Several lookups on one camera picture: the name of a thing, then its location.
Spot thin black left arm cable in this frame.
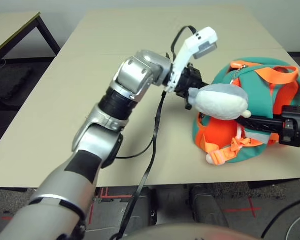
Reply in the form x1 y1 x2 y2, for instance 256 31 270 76
114 139 156 160

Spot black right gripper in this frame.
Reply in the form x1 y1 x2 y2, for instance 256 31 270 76
237 105 300 148

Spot beige robot torso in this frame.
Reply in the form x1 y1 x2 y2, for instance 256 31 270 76
114 222 264 240

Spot dark grey robot left leg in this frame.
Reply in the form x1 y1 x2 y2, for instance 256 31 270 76
119 186 158 229

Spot teal and orange backpack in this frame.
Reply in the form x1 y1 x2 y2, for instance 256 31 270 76
194 57 300 167

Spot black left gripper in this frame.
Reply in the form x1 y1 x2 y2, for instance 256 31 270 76
175 63 206 111

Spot beige side table black frame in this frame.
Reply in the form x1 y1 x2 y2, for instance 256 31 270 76
0 11 61 84

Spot black floor mat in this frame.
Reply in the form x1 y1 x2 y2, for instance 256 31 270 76
0 65 34 109

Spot dark grey robot right leg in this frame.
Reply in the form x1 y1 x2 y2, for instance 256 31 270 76
189 185 229 228

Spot grey white plush dolphin charm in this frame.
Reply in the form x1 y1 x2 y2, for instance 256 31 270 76
187 83 253 121

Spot dark grey robot leg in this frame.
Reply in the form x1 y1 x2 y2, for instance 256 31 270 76
119 186 158 229
189 185 229 228

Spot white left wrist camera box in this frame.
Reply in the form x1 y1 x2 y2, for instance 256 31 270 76
164 25 219 93

